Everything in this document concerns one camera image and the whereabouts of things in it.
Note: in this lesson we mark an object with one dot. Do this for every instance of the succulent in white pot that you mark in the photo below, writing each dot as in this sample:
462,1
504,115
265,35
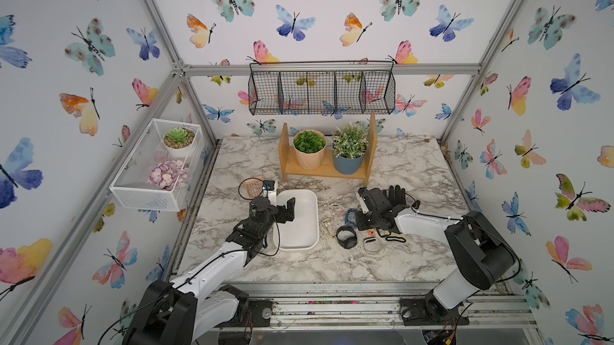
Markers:
178,142

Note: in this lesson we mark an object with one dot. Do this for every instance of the white wire wall shelf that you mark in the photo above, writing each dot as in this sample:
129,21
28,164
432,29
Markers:
129,186

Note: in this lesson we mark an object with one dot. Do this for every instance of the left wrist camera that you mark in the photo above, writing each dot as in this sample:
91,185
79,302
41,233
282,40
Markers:
270,191

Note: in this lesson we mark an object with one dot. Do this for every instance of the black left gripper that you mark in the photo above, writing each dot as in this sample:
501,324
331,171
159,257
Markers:
280,210

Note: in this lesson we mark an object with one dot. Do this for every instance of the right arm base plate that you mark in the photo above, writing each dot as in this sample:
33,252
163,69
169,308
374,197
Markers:
425,312

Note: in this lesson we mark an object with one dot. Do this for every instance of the white translucent watch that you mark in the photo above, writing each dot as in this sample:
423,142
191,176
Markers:
372,245

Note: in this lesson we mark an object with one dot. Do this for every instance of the small wooden crate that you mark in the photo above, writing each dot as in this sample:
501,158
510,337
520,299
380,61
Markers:
252,188

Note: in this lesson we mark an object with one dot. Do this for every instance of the black wire wall basket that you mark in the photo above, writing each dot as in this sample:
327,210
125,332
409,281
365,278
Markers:
334,89

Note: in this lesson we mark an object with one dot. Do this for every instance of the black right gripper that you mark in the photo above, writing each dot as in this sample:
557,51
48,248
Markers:
360,223

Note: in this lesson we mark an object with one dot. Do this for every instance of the pink pot green plant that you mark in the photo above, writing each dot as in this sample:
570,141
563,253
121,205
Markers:
310,148

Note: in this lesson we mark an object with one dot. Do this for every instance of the blue pot white-green plant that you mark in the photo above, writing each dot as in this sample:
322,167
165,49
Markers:
349,148

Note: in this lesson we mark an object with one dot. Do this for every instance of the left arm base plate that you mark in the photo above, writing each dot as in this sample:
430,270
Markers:
251,314

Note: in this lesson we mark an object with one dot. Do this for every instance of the pink artificial flowers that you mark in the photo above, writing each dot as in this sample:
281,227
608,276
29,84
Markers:
168,175

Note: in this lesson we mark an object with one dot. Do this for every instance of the blue transparent watch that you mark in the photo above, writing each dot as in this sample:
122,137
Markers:
351,218

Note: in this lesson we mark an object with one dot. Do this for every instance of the black watch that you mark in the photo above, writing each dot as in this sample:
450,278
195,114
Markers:
346,237

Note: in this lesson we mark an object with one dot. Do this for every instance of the beige watch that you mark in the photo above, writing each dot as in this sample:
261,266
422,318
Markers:
393,237

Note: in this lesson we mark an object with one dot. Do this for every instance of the white storage box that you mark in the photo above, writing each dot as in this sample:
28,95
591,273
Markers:
301,234

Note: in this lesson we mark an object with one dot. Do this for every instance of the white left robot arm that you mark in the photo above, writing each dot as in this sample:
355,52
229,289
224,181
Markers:
182,310

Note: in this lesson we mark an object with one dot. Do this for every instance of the wooden shelf stand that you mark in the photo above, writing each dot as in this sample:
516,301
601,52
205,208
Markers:
290,166

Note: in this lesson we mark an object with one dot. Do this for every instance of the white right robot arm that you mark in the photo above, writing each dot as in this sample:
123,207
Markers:
481,254

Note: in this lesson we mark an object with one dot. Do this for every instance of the black rubber glove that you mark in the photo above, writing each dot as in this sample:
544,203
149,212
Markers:
399,199

